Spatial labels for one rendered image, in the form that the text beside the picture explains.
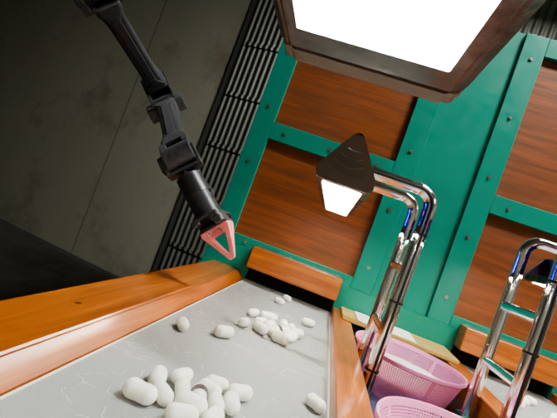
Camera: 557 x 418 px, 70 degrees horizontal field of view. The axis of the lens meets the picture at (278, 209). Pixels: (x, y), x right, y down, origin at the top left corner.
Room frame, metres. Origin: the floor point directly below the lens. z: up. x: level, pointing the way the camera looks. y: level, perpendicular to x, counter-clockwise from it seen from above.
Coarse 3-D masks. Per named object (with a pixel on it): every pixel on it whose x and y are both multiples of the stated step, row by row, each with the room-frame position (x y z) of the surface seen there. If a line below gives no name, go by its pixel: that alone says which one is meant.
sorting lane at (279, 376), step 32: (256, 288) 1.26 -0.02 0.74; (160, 320) 0.67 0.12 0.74; (192, 320) 0.73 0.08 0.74; (224, 320) 0.80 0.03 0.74; (288, 320) 1.00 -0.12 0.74; (320, 320) 1.13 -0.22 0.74; (96, 352) 0.49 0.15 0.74; (128, 352) 0.52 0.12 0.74; (160, 352) 0.55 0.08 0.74; (192, 352) 0.59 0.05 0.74; (224, 352) 0.64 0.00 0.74; (256, 352) 0.69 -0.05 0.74; (288, 352) 0.75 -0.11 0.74; (320, 352) 0.82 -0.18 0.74; (32, 384) 0.39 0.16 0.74; (64, 384) 0.40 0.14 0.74; (96, 384) 0.42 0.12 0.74; (192, 384) 0.50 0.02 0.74; (256, 384) 0.57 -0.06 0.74; (288, 384) 0.61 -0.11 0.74; (320, 384) 0.65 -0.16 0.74; (0, 416) 0.33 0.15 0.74; (32, 416) 0.34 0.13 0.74; (64, 416) 0.36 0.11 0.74; (96, 416) 0.37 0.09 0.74; (128, 416) 0.39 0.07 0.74; (160, 416) 0.41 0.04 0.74; (256, 416) 0.48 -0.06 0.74; (288, 416) 0.51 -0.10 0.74; (320, 416) 0.54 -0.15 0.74
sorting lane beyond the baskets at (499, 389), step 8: (488, 384) 1.10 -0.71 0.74; (496, 384) 1.14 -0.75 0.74; (504, 384) 1.18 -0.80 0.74; (496, 392) 1.04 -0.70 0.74; (504, 392) 1.07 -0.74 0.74; (528, 392) 1.19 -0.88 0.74; (504, 400) 0.99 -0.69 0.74; (536, 400) 1.13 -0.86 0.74; (544, 400) 1.16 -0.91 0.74; (528, 408) 1.00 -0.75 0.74; (536, 408) 1.03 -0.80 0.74; (544, 408) 1.06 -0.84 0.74; (552, 408) 1.09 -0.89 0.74; (520, 416) 0.89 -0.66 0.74; (528, 416) 0.92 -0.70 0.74; (536, 416) 0.95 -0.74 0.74; (544, 416) 0.97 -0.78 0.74
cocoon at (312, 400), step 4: (308, 396) 0.55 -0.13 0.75; (312, 396) 0.55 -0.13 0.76; (316, 396) 0.55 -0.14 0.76; (308, 400) 0.55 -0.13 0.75; (312, 400) 0.55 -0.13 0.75; (316, 400) 0.55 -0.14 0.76; (320, 400) 0.54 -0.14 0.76; (308, 404) 0.55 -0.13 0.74; (312, 404) 0.54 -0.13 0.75; (316, 404) 0.54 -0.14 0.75; (320, 404) 0.54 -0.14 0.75; (324, 404) 0.54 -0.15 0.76; (312, 408) 0.54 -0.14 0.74; (316, 408) 0.54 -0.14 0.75; (320, 408) 0.54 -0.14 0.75; (324, 408) 0.54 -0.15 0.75; (320, 412) 0.54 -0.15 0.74
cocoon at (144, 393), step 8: (128, 384) 0.41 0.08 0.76; (136, 384) 0.41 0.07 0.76; (144, 384) 0.42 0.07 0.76; (152, 384) 0.42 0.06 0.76; (128, 392) 0.41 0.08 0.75; (136, 392) 0.41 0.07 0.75; (144, 392) 0.41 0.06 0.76; (152, 392) 0.41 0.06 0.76; (136, 400) 0.41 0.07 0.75; (144, 400) 0.41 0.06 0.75; (152, 400) 0.41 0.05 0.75
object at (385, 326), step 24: (384, 192) 0.88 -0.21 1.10; (408, 192) 0.88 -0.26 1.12; (432, 192) 0.72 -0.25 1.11; (408, 216) 0.87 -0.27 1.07; (432, 216) 0.72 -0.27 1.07; (408, 240) 0.87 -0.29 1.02; (408, 264) 0.72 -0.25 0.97; (384, 288) 0.87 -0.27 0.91; (408, 288) 0.73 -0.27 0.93; (384, 336) 0.71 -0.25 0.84; (360, 360) 0.87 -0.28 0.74
